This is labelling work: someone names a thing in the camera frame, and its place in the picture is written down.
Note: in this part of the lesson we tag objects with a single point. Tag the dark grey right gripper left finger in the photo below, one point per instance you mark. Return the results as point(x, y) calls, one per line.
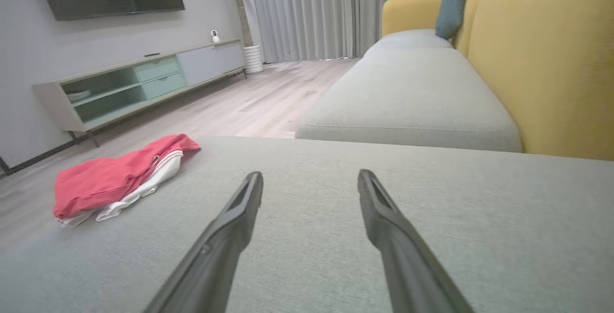
point(216, 255)

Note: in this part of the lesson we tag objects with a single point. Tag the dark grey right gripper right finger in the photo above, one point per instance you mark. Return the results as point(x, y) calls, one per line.
point(412, 270)

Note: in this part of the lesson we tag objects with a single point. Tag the red white striped jersey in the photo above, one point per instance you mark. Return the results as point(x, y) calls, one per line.
point(105, 178)

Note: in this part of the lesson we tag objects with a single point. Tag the grey sofa chaise cushion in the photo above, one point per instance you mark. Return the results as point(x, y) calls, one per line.
point(479, 231)

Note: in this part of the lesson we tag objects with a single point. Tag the long grey sofa seat cushion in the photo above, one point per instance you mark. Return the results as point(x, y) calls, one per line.
point(412, 97)

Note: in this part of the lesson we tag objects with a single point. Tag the grey low TV cabinet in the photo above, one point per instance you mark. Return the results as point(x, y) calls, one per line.
point(201, 66)

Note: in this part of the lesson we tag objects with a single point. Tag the white ribbed cylinder appliance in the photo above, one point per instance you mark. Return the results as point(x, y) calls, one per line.
point(253, 59)

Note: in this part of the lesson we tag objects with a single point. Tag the stacked white plates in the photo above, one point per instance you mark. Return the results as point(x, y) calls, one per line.
point(79, 95)

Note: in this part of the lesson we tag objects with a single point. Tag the short grey sofa seat cushion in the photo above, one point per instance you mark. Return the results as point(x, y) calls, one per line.
point(407, 39)

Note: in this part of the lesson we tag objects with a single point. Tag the wide yellow sofa backrest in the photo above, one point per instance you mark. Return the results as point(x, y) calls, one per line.
point(547, 63)

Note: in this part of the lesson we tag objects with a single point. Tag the narrow yellow sofa backrest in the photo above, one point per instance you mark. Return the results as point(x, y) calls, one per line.
point(461, 25)

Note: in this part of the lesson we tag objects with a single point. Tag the yellow sofa armrest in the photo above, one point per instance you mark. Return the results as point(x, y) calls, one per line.
point(410, 13)

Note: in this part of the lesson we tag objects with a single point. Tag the teal throw pillow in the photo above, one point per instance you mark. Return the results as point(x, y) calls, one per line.
point(453, 6)

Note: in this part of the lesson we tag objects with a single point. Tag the small white home camera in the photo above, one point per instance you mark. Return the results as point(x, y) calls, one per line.
point(215, 37)

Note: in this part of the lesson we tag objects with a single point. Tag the wooden wall pillar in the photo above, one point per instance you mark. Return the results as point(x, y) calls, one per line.
point(238, 6)

